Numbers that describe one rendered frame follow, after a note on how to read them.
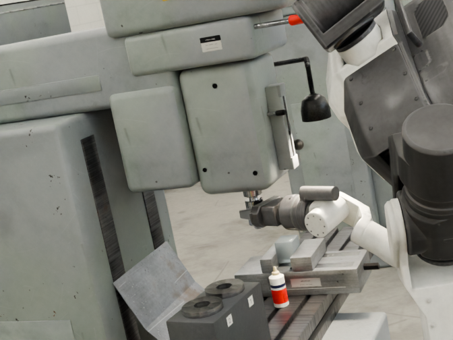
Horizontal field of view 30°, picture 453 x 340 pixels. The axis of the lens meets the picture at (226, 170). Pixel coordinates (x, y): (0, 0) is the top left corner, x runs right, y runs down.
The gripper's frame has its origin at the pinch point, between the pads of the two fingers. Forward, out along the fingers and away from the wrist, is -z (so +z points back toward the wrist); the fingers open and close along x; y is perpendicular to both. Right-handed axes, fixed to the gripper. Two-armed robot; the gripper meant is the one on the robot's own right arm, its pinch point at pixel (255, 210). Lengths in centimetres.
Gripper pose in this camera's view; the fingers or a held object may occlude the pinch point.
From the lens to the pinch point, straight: 216.2
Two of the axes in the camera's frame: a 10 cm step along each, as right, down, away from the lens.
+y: 2.0, 9.6, 2.0
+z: 7.4, -0.1, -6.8
